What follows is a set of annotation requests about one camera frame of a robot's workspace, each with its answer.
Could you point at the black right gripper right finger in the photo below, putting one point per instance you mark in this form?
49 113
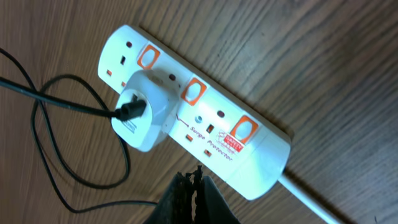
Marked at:
211 207

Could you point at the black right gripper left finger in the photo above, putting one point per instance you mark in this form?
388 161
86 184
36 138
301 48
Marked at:
175 206

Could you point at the white power strip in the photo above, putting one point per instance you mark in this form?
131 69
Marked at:
236 143

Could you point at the white USB charger adapter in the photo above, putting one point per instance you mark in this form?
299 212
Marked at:
160 96

